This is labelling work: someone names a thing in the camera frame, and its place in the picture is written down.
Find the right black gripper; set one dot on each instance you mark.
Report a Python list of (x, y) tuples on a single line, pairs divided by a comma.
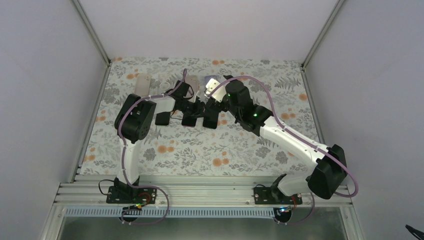
[(214, 105)]

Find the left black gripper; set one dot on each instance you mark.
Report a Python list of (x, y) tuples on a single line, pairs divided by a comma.
[(198, 111)]

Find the cased black phone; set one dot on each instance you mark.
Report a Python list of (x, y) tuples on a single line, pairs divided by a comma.
[(163, 119), (210, 117), (188, 120)]

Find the cream silicone phone case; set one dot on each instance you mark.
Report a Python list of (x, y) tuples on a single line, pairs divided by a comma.
[(193, 82)]

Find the clear phone case with ring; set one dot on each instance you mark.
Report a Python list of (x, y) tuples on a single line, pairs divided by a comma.
[(165, 83)]

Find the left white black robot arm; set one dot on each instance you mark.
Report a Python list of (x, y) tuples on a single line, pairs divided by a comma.
[(133, 124)]

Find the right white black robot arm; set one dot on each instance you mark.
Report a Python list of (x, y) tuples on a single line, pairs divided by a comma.
[(326, 166)]

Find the floral patterned table mat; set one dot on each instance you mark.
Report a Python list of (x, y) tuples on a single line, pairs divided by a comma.
[(177, 150)]

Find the black object bottom corner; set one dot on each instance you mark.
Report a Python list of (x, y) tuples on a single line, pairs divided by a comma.
[(415, 232)]

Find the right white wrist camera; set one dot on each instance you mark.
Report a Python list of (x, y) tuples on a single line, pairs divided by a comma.
[(218, 93)]

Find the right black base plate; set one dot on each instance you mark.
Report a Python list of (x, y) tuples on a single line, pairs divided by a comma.
[(268, 195)]

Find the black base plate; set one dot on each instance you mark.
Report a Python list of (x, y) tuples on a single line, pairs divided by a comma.
[(268, 195), (139, 196)]

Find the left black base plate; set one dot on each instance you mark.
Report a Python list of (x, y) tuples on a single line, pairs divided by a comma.
[(139, 196)]

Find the left aluminium corner post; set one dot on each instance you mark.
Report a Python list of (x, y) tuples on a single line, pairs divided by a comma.
[(91, 31)]

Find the aluminium corner post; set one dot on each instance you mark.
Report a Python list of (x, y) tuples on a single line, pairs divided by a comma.
[(337, 7), (91, 31)]

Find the grey slotted cable duct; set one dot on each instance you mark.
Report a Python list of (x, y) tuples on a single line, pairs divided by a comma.
[(176, 212)]

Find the right aluminium corner post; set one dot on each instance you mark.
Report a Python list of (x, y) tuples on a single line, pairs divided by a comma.
[(337, 7)]

